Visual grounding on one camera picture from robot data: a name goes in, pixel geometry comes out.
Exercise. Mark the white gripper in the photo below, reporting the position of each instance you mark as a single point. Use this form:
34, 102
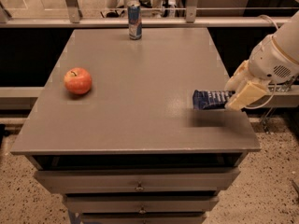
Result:
270, 61

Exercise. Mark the blue rxbar blueberry wrapper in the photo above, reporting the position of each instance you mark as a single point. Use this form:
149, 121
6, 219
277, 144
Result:
207, 100

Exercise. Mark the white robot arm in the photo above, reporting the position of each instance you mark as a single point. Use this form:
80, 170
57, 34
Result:
290, 29

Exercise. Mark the red apple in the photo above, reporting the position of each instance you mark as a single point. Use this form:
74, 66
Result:
78, 80

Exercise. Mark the top grey drawer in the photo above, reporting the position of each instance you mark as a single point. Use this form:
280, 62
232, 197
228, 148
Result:
132, 181

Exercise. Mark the grey drawer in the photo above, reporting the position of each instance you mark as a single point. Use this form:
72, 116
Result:
159, 218
140, 204
132, 181

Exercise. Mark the metal window railing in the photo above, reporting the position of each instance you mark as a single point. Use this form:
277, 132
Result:
149, 13

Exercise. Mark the grey drawer cabinet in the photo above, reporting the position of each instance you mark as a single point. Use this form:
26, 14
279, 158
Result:
138, 114

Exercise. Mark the blue silver energy drink can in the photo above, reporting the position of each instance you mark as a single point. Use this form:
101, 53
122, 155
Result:
134, 20

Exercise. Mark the middle grey drawer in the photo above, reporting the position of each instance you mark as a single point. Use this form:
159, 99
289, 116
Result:
140, 204

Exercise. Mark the bottom grey drawer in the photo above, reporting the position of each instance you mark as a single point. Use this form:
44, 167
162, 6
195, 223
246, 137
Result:
159, 218

